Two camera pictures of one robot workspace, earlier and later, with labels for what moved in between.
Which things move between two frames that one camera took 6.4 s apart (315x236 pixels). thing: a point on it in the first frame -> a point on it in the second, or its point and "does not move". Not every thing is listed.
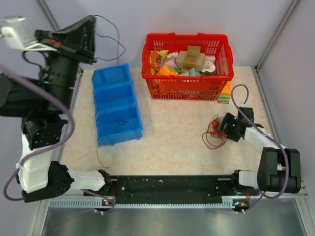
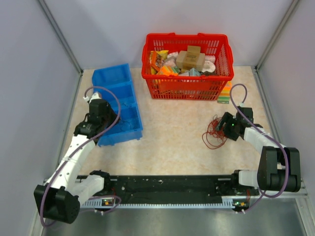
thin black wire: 114,57 -> 128,106
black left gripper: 78,41 -> 115,118
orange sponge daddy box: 169,70 does not move
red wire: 213,138 does not move
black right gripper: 228,119 does not move
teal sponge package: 193,72 does not move
